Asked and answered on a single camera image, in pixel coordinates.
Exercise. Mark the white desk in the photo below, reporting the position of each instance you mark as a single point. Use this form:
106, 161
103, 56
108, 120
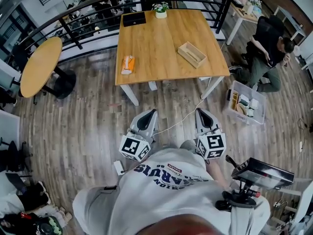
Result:
293, 21

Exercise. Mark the potted flowers white pot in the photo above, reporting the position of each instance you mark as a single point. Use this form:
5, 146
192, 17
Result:
161, 15

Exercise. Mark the round wooden table black base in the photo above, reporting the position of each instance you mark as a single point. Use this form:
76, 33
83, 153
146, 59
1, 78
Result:
40, 66

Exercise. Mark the wooden divided organizer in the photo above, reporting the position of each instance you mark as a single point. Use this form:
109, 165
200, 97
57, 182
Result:
234, 99

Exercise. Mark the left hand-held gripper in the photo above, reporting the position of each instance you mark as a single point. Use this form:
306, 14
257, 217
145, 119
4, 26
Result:
133, 147

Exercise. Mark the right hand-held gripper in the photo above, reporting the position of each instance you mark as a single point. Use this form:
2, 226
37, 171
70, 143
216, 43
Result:
214, 144

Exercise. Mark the pastel flower bouquet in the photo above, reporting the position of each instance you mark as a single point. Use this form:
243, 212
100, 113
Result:
253, 1

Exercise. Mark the white power brick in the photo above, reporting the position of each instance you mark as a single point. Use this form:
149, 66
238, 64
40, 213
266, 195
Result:
119, 168

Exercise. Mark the black rectangular box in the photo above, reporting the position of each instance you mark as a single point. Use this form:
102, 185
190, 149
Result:
134, 19

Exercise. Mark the round wooden lid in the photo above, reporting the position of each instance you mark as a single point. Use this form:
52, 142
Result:
241, 109

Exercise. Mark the black monitor mount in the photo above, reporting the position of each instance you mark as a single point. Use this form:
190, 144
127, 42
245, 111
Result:
239, 199

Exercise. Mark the white power strip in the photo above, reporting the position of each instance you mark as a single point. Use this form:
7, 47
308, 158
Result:
277, 204

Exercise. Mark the square wooden table white legs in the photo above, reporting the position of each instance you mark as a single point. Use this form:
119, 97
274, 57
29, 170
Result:
159, 48

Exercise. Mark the person's grey printed shirt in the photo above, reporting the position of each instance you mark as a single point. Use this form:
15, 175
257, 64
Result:
166, 199

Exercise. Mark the wooden top table white legs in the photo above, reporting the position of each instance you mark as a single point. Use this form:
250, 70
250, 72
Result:
238, 15

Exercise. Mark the clear plastic storage bin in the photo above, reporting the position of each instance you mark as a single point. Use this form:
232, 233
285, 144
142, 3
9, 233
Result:
259, 117

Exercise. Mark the black metal railing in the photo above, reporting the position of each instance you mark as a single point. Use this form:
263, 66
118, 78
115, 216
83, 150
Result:
226, 11

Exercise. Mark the orange snack packet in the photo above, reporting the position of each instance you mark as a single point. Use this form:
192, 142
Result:
128, 65

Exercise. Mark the white square container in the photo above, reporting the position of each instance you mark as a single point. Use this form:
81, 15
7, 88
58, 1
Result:
254, 103

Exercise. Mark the person's right forearm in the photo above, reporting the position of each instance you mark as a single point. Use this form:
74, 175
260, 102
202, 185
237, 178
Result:
217, 172

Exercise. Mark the black monitor screen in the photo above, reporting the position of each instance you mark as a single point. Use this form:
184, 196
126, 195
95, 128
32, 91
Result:
265, 175

